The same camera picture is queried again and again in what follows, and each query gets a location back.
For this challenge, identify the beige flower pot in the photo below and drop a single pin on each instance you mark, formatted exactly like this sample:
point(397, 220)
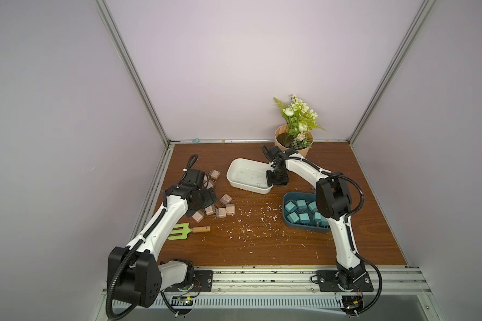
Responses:
point(283, 140)

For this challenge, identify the green garden fork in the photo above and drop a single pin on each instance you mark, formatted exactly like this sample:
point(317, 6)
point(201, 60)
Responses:
point(182, 230)

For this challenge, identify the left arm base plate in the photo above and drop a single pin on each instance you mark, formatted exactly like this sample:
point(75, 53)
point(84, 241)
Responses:
point(197, 280)

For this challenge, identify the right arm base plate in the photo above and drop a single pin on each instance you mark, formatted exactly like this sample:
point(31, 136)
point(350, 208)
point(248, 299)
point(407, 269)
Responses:
point(343, 281)

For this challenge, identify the pink plug far top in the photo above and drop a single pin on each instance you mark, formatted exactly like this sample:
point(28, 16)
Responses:
point(214, 174)

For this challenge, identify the pink plug far lower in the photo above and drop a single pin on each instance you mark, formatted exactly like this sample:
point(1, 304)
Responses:
point(210, 184)

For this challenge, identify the aluminium front rail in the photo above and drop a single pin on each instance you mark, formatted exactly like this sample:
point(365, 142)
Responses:
point(306, 280)

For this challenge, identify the artificial green white flowers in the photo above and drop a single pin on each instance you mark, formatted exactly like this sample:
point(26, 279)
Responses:
point(300, 119)

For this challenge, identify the white plastic storage box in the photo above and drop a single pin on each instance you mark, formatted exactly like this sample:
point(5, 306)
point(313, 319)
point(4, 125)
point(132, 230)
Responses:
point(249, 175)

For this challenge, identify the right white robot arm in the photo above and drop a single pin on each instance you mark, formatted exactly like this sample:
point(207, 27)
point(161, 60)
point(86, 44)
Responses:
point(338, 198)

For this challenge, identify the pink plug middle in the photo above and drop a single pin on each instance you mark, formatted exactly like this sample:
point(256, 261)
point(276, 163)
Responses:
point(226, 199)

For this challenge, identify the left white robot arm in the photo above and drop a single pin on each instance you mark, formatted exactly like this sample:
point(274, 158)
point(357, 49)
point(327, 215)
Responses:
point(134, 275)

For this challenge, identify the teal plastic storage box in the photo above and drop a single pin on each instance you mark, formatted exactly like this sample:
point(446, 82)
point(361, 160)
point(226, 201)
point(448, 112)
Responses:
point(300, 211)

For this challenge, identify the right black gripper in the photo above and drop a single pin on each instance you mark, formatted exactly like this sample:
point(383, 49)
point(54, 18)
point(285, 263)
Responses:
point(278, 174)

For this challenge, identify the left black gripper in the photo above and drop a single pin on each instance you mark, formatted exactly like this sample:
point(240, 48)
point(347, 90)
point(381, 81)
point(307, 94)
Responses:
point(208, 199)

